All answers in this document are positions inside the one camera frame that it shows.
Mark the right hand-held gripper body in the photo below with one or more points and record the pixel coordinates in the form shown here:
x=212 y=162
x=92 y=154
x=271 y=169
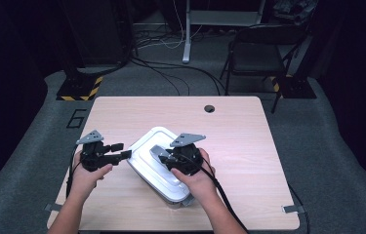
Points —
x=185 y=159

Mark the grey tape strip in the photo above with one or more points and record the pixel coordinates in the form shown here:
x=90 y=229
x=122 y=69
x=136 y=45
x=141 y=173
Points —
x=52 y=207
x=292 y=209

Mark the dark cloth bundle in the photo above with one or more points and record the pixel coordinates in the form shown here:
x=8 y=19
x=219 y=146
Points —
x=292 y=11

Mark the transparent grey storage box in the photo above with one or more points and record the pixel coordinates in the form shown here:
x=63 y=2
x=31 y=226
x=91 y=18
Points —
x=183 y=202

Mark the person's right hand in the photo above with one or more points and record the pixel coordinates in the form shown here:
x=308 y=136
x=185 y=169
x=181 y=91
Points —
x=200 y=185

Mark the person's left hand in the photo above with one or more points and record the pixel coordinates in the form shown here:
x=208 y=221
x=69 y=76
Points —
x=84 y=182

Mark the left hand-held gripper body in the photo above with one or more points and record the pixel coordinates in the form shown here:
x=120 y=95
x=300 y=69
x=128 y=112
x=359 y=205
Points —
x=92 y=156

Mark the black folding chair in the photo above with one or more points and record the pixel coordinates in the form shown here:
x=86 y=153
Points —
x=255 y=55

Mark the black stand with striped base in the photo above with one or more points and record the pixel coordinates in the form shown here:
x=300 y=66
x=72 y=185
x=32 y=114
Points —
x=78 y=87
x=297 y=87

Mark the white metal desk frame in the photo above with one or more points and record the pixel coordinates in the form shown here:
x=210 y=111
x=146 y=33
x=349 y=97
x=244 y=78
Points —
x=187 y=48

